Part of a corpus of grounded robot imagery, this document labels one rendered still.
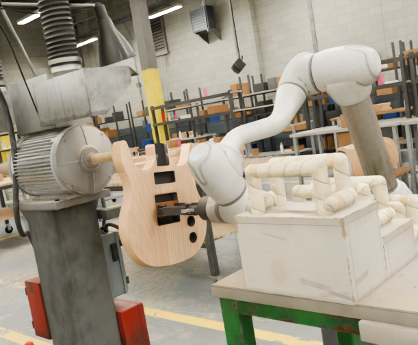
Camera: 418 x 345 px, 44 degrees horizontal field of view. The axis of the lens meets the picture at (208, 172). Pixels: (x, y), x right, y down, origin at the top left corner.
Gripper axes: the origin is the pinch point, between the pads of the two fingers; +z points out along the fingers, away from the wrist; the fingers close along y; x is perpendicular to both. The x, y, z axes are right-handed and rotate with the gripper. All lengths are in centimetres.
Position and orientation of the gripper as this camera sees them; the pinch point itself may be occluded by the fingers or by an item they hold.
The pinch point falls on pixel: (168, 209)
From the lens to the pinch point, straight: 171.4
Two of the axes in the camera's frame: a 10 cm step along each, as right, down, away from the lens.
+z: -7.3, 0.6, 6.8
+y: 6.8, -0.8, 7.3
